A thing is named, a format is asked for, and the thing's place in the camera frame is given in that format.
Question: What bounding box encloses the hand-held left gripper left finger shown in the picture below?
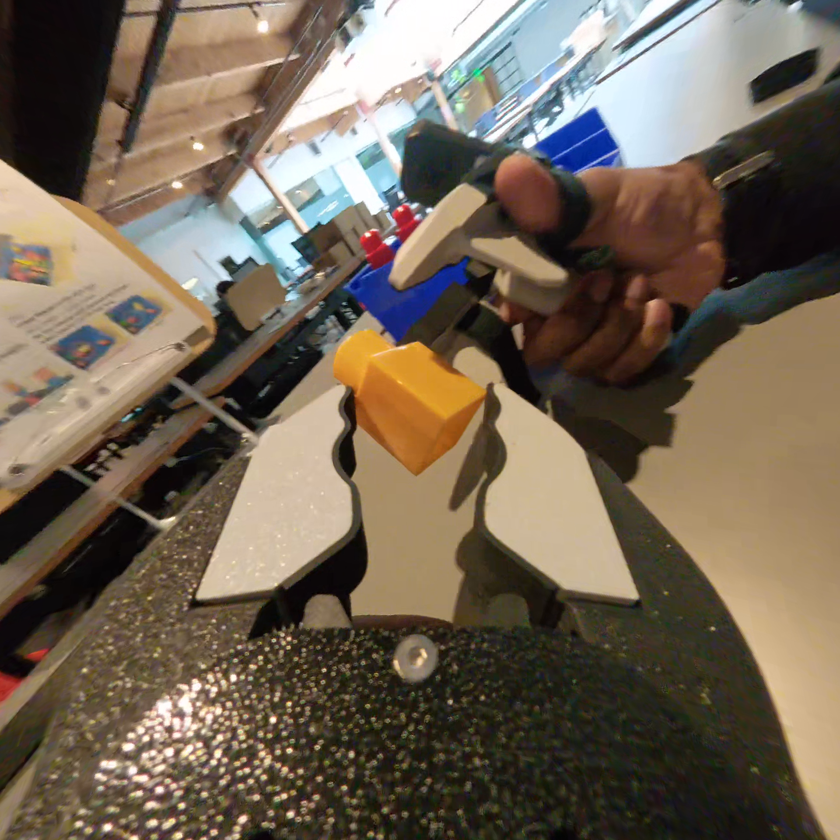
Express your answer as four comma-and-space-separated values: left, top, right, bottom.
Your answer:
195, 384, 367, 624

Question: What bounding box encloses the white metal stand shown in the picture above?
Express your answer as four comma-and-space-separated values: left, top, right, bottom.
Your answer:
60, 375, 258, 534

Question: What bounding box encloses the metal wristwatch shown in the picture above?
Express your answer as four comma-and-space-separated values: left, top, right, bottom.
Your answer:
710, 150, 780, 193

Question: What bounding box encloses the yellow mega block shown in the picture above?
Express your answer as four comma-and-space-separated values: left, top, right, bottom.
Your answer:
332, 329, 488, 476

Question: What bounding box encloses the person's right forearm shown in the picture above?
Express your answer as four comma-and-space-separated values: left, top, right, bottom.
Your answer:
682, 80, 840, 293

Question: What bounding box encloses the wooden board with instruction sheet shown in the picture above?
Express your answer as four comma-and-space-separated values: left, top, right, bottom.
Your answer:
0, 159, 218, 514

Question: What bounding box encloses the black flat object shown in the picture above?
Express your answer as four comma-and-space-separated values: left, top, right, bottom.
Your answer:
750, 48, 823, 104

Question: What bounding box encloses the stack of cardboard boxes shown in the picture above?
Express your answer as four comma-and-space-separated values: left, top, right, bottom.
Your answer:
307, 202, 395, 266

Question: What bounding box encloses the blue mega block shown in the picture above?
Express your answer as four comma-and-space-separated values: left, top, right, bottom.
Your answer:
344, 257, 475, 343

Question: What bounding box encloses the person's right hand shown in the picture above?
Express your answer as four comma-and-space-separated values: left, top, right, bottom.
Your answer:
495, 154, 726, 388

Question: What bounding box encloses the blue plastic bin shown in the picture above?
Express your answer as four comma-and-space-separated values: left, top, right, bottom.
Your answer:
533, 108, 622, 173

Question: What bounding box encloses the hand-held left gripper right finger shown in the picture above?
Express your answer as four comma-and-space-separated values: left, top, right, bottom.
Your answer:
453, 384, 641, 626

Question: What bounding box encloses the cardboard box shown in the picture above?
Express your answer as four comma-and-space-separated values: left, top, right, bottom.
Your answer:
225, 262, 287, 331

